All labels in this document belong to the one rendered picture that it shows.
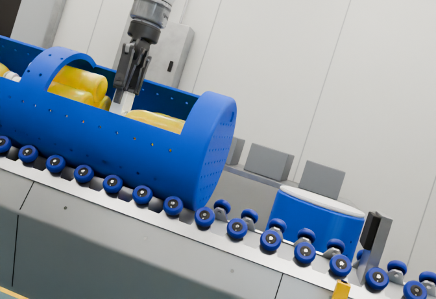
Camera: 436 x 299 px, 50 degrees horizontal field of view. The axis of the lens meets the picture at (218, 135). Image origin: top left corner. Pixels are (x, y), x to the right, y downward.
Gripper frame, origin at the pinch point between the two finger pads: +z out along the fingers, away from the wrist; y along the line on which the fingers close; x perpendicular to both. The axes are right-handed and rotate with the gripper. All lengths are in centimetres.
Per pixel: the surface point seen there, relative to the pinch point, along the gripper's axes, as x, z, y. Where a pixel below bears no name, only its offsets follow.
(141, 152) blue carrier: -11.4, 8.1, -8.5
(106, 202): -6.2, 21.6, -6.5
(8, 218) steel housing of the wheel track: 14.9, 32.5, -8.0
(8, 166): 19.9, 21.5, -6.4
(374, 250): -64, 13, 0
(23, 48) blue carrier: 38.7, -6.8, 12.7
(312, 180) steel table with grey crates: -52, 15, 256
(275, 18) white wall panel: 24, -114, 329
